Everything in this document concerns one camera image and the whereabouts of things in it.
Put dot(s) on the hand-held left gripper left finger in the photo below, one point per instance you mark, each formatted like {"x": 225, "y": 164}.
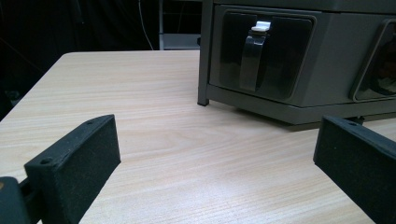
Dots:
{"x": 71, "y": 168}

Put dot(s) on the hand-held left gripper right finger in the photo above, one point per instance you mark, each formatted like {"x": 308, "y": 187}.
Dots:
{"x": 358, "y": 161}

